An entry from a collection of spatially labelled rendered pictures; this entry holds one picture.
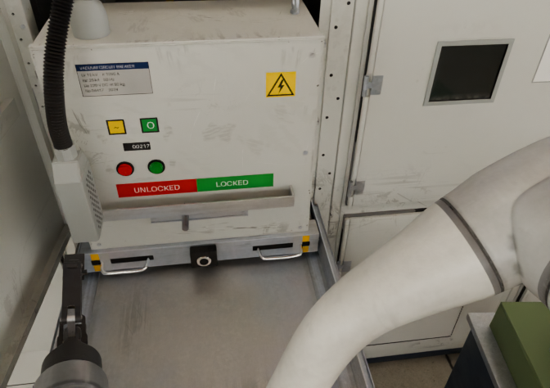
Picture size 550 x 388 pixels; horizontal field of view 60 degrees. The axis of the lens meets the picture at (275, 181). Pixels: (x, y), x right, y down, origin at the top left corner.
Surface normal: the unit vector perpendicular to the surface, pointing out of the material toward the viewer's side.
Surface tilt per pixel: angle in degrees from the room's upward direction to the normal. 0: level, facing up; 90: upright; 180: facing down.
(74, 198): 90
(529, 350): 1
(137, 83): 90
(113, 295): 0
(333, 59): 90
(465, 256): 55
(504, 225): 50
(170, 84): 90
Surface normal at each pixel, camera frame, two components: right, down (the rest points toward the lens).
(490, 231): -0.32, -0.14
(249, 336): 0.02, -0.79
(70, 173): 0.13, 0.15
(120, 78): 0.14, 0.61
